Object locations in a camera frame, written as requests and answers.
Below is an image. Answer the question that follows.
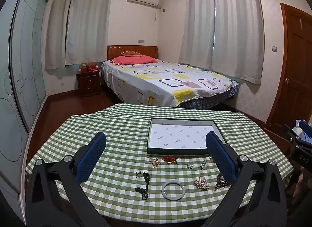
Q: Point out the green checked tablecloth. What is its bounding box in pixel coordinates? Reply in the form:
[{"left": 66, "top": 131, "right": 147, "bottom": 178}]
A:
[{"left": 25, "top": 103, "right": 296, "bottom": 227}]

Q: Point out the pink pillow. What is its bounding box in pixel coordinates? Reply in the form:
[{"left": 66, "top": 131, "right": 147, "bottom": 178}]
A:
[{"left": 110, "top": 55, "right": 159, "bottom": 66}]

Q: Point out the gold flower pearl brooch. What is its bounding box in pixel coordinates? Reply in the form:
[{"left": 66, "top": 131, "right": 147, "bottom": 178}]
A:
[{"left": 194, "top": 177, "right": 210, "bottom": 190}]

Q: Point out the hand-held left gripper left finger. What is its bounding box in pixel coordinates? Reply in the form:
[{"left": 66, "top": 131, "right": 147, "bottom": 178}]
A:
[{"left": 26, "top": 132, "right": 110, "bottom": 227}]

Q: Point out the dark wooden nightstand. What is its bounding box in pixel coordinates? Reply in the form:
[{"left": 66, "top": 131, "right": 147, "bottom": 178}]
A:
[{"left": 76, "top": 70, "right": 101, "bottom": 97}]

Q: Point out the blue plaid bed skirt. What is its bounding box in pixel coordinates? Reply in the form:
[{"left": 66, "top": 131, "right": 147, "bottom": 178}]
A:
[{"left": 175, "top": 87, "right": 238, "bottom": 110}]

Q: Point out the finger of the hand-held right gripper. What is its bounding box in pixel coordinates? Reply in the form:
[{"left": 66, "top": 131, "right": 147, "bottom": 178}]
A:
[
  {"left": 283, "top": 124, "right": 312, "bottom": 147},
  {"left": 299, "top": 120, "right": 312, "bottom": 137}
]

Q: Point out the gold chain necklace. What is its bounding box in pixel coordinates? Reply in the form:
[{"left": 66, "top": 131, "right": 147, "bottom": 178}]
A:
[{"left": 149, "top": 157, "right": 162, "bottom": 168}]

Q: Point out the wooden bed headboard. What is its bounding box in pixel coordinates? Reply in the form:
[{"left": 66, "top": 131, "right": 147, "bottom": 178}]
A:
[{"left": 107, "top": 45, "right": 158, "bottom": 61}]

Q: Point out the brown wooden door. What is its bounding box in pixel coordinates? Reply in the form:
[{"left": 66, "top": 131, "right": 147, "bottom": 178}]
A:
[{"left": 266, "top": 3, "right": 312, "bottom": 130}]

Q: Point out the patterned white yellow bedsheet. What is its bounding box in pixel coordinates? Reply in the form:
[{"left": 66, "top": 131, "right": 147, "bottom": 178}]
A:
[{"left": 100, "top": 59, "right": 239, "bottom": 108}]

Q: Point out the black cord pendant necklace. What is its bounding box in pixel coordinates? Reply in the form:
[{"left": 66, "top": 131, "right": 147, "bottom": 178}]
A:
[{"left": 135, "top": 171, "right": 150, "bottom": 201}]

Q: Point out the white curtain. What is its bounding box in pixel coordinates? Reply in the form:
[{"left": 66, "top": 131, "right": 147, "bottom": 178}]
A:
[
  {"left": 65, "top": 0, "right": 114, "bottom": 66},
  {"left": 178, "top": 0, "right": 216, "bottom": 66},
  {"left": 45, "top": 0, "right": 81, "bottom": 71},
  {"left": 211, "top": 0, "right": 265, "bottom": 85}
]

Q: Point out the red knotted cord bracelet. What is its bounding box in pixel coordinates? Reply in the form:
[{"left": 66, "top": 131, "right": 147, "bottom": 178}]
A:
[{"left": 162, "top": 156, "right": 179, "bottom": 165}]

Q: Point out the sliding door wardrobe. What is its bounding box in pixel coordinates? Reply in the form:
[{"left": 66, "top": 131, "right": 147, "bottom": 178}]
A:
[{"left": 0, "top": 0, "right": 49, "bottom": 218}]

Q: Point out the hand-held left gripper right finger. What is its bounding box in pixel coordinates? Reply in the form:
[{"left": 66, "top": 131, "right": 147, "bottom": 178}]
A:
[{"left": 200, "top": 131, "right": 288, "bottom": 227}]

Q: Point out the white jade bangle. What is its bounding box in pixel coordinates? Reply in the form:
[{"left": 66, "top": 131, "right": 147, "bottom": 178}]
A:
[{"left": 161, "top": 181, "right": 184, "bottom": 201}]

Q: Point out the shallow green box white lining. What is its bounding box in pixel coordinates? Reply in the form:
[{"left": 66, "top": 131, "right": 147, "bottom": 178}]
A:
[{"left": 147, "top": 118, "right": 228, "bottom": 156}]

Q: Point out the dark red bead necklace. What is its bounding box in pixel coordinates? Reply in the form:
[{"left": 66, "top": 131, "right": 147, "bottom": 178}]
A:
[{"left": 214, "top": 173, "right": 231, "bottom": 191}]

